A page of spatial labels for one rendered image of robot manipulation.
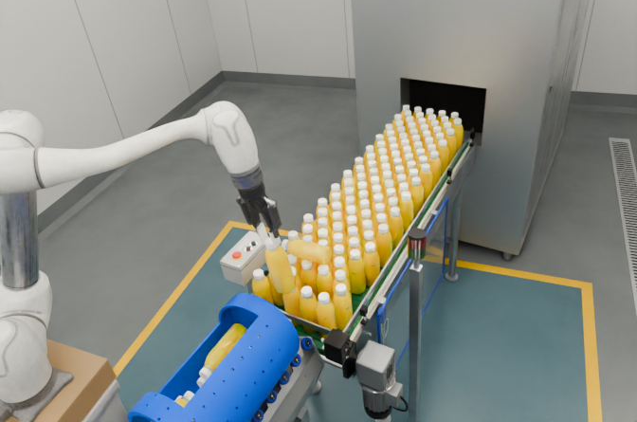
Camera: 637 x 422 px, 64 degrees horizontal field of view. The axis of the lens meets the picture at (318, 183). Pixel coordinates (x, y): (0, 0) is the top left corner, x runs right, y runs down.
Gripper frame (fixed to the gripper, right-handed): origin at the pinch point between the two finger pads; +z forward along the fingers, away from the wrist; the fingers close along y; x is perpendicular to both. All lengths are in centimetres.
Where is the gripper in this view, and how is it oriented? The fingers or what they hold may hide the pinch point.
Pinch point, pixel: (268, 235)
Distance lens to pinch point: 156.1
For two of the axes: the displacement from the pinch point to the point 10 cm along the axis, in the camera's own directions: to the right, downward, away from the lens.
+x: 4.7, -5.8, 6.6
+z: 2.2, 8.0, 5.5
